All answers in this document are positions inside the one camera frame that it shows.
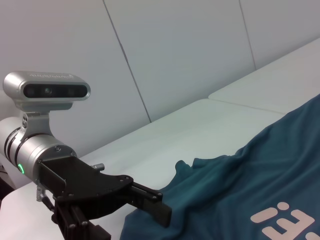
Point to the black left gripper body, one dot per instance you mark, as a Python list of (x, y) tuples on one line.
[(82, 185)]

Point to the teal blue printed t-shirt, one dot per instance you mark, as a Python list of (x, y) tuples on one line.
[(237, 180)]

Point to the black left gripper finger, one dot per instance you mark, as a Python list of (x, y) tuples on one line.
[(152, 200), (72, 225)]

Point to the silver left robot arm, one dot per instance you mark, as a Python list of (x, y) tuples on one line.
[(35, 150)]

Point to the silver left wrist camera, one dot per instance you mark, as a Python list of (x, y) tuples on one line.
[(45, 90)]

